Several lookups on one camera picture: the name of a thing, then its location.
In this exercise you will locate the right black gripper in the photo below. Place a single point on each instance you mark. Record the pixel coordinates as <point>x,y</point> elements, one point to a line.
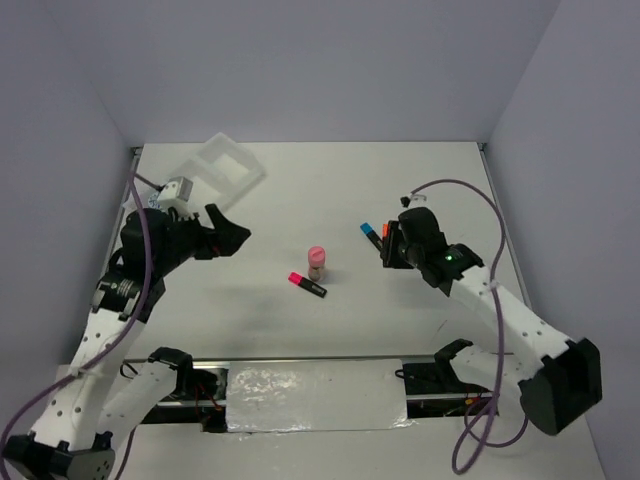
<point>389,255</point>

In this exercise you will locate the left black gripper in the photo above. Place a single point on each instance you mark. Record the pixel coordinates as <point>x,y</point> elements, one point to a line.
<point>231,235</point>

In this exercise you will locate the blue highlighter marker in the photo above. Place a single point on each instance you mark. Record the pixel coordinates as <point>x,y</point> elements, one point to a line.
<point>372,236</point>

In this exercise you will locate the blue paint jar with label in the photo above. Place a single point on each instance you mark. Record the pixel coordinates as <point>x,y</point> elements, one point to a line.
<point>152,201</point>

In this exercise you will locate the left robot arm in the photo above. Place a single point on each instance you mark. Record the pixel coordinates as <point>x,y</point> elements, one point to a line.
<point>82,426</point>

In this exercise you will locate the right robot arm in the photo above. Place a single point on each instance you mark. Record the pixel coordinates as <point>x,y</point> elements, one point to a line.
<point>555,378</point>

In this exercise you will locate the white three-compartment plastic tray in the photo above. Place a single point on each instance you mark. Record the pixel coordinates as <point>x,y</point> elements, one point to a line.
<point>222,171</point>

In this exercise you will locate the pink highlighter marker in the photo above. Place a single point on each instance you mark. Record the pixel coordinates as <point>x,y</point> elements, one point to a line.
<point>307,285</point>

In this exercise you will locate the pink glitter jar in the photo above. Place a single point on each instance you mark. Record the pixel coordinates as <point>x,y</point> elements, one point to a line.
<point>316,263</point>

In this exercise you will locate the silver foil cover plate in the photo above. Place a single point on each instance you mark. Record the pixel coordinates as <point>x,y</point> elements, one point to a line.
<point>315,396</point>

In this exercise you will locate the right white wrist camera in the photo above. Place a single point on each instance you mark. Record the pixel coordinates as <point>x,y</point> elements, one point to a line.
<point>413,200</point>

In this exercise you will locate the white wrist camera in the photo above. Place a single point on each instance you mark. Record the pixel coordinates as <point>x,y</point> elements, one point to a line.
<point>413,200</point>
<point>176,191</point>

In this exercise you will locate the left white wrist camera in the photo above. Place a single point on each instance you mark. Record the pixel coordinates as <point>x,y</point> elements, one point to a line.
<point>176,191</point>

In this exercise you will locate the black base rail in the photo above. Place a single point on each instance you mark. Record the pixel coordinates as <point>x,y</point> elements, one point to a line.
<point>428,395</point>

